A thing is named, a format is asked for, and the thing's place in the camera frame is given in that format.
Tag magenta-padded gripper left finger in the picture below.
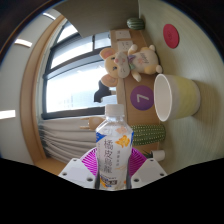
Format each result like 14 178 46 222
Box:
58 148 101 189

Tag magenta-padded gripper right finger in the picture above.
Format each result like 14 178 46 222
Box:
128 147 168 189

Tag clear plastic drink bottle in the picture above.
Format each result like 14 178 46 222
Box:
95 103 135 192

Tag small plant in white pot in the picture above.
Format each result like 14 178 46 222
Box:
143 149 166 163

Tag tall green cactus ornament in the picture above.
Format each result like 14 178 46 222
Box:
130 123 167 147

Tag grey window curtain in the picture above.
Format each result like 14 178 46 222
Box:
37 116 108 164

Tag wooden window ledge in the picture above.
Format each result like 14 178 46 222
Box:
109 29 164 154

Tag purple round number sign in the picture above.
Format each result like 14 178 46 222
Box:
129 84 155 111

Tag yellow and white cup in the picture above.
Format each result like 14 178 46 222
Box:
153 73 202 123

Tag dark-framed window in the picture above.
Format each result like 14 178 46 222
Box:
41 19 118 120

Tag beige plush mouse toy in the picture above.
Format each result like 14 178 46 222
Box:
99 43 164 88

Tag flat round red coaster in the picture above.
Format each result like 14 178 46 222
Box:
162 23 180 50

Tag ceiling lights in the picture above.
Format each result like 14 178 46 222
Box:
0 11 57 120

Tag round green cactus ornament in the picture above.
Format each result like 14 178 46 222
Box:
126 17 146 31

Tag grey-green desk partition panel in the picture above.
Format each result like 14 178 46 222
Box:
53 0 139 38

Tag white wall socket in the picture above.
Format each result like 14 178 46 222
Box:
114 29 132 40
116 39 134 52

